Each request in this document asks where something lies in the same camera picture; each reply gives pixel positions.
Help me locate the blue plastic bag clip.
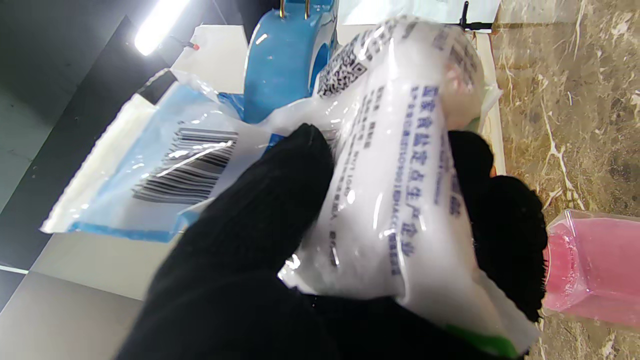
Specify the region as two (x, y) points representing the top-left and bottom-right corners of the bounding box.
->
(242, 0), (341, 125)

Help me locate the clear bottle with pink seasoning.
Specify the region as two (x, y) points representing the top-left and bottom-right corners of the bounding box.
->
(542, 209), (640, 328)

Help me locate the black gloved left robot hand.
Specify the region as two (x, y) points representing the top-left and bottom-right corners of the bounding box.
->
(115, 124), (548, 360)

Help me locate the white blue salt bag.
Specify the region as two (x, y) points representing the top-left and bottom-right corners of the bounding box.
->
(40, 15), (541, 356)

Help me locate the ceiling strip light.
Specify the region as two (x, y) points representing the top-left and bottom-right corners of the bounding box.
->
(134, 0), (191, 57)

